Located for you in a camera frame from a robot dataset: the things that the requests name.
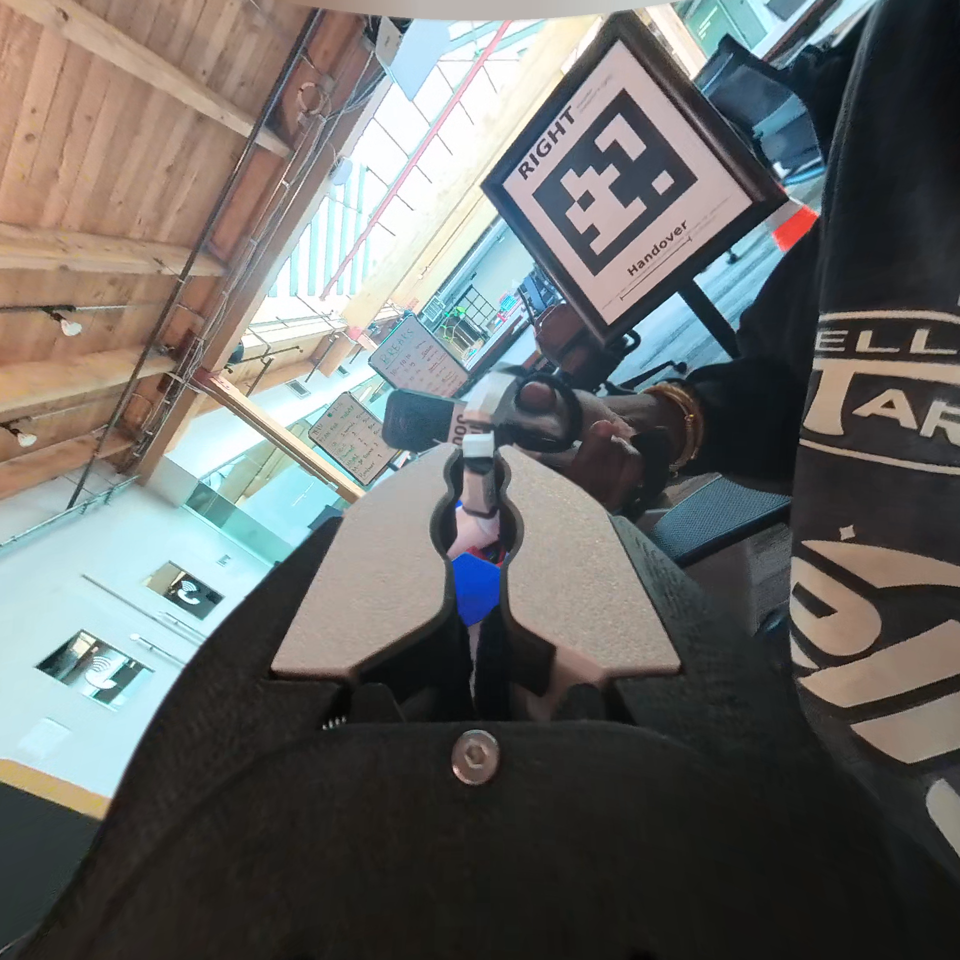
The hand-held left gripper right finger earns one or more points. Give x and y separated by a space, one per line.
585 577

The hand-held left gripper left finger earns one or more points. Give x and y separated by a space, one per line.
375 570

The white and blue plastic toy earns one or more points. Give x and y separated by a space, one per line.
476 592

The person's right forearm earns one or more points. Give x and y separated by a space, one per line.
750 390

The person's right hand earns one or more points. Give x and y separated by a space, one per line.
611 450

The whiteboard with handwriting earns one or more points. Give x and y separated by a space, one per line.
420 360
352 439

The black table leg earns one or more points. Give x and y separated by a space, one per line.
709 319

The red ceiling pipe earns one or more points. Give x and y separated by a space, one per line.
420 154

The black office chair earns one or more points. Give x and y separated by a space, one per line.
765 105

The person's black printed shirt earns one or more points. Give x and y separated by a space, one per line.
885 525

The white ceiling access point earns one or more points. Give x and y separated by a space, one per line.
390 45

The ceiling spot lamp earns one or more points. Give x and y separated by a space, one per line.
24 436
69 325

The wooden edged desk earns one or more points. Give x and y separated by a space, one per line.
52 784

